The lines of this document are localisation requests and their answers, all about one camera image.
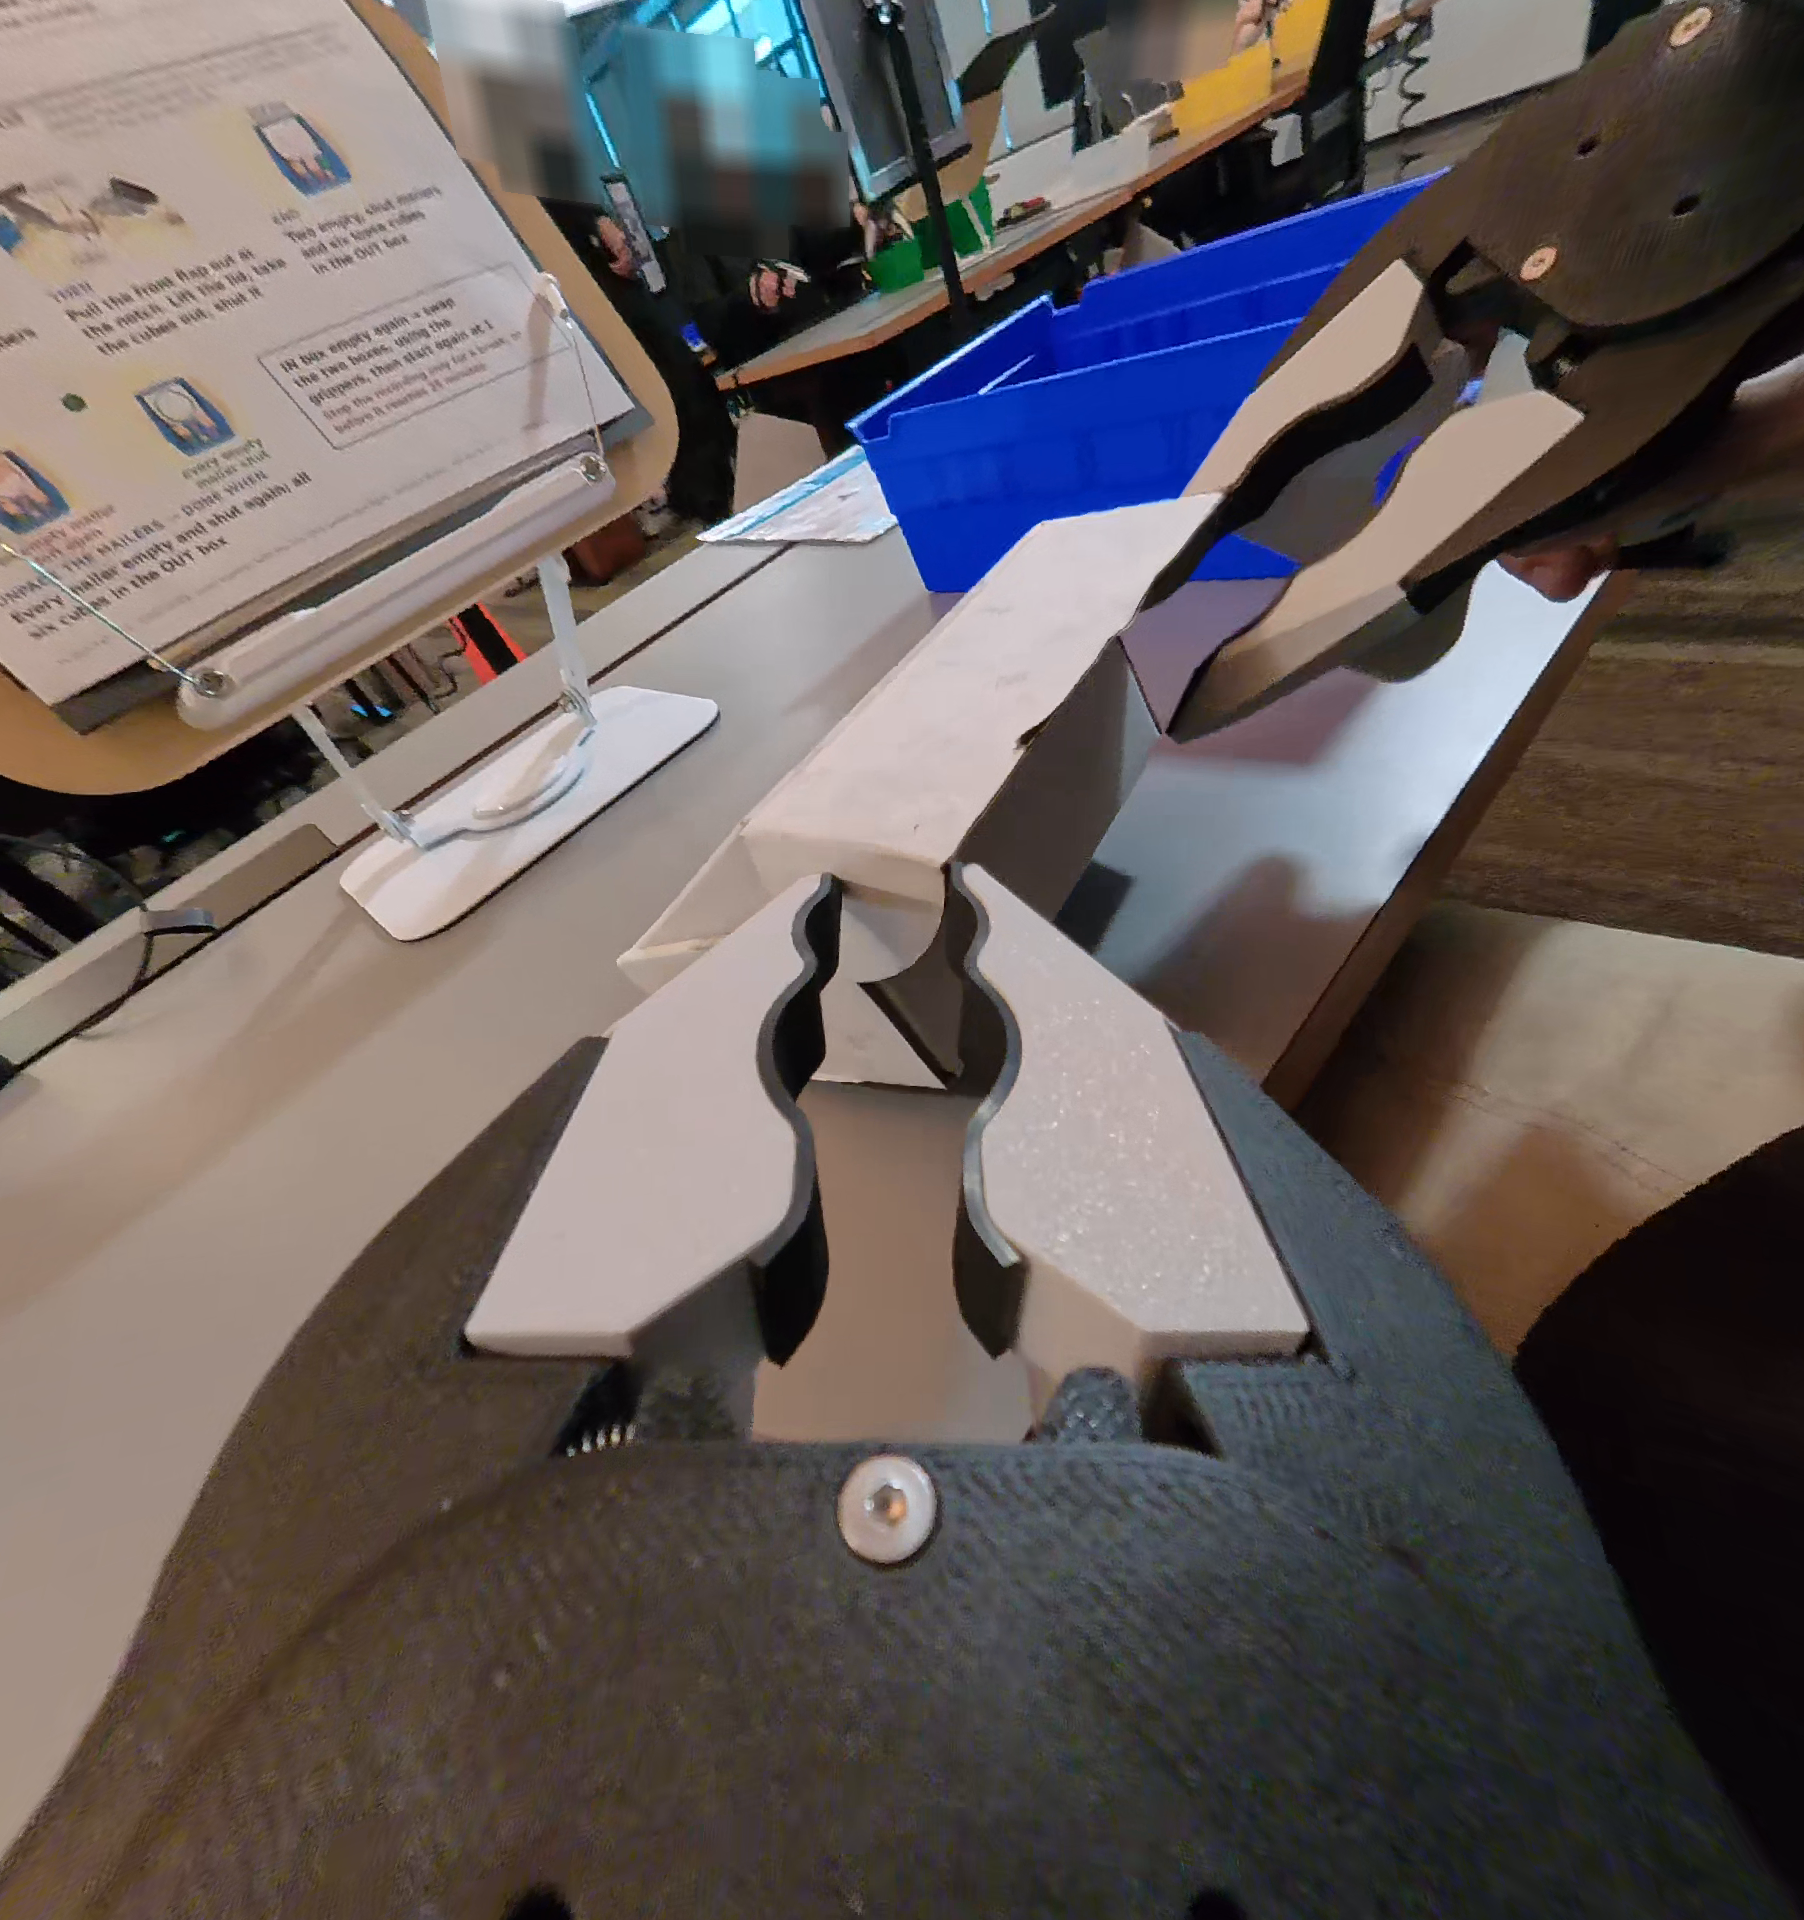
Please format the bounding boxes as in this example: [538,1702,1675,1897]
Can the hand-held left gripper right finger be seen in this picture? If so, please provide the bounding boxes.
[940,862,1315,1376]

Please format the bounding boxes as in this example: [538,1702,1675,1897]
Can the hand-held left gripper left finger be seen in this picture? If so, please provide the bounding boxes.
[464,875,846,1364]

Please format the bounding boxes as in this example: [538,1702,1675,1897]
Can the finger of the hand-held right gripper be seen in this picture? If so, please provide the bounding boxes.
[1185,255,1482,530]
[1172,388,1589,744]

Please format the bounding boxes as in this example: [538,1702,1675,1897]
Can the blue plastic bin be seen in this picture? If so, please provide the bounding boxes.
[849,167,1455,598]

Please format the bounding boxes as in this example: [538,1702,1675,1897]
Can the white cardboard mailer box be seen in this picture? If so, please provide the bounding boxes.
[618,493,1229,1092]

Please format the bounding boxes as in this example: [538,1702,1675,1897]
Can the person's right hand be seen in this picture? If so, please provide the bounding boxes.
[1501,327,1804,600]

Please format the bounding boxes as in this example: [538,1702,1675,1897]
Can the yellow plastic bin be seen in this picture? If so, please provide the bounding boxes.
[1172,0,1335,138]

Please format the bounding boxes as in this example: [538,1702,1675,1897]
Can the white and wooden document stand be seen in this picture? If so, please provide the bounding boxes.
[0,0,727,948]

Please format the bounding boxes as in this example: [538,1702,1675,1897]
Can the green plastic bin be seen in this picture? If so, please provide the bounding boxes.
[863,188,995,296]

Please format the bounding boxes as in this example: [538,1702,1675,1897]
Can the black tripod pole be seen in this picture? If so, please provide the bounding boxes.
[862,0,982,359]

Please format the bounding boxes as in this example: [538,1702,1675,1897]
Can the background work table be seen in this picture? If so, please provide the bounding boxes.
[720,0,1450,397]

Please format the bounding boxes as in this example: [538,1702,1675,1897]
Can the person's beige pants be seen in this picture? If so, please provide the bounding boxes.
[1294,897,1804,1358]

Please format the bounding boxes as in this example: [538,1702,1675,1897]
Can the upright display panel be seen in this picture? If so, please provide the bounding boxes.
[798,0,982,200]

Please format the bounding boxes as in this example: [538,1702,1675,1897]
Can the blue-bordered paper sheet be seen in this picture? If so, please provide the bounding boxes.
[696,445,900,546]

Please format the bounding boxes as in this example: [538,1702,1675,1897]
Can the printed instruction sheet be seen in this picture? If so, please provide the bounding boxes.
[0,0,636,710]

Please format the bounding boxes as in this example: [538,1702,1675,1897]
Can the dark grey desk cable flap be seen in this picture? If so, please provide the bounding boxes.
[0,820,340,1078]

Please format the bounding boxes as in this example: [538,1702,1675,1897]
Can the black cable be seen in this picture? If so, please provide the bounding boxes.
[25,903,226,1052]

